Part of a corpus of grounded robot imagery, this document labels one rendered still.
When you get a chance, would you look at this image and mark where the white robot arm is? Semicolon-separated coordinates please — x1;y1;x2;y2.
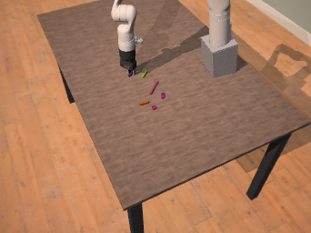
111;0;232;46

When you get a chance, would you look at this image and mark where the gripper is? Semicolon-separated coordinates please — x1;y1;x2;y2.
118;36;143;76

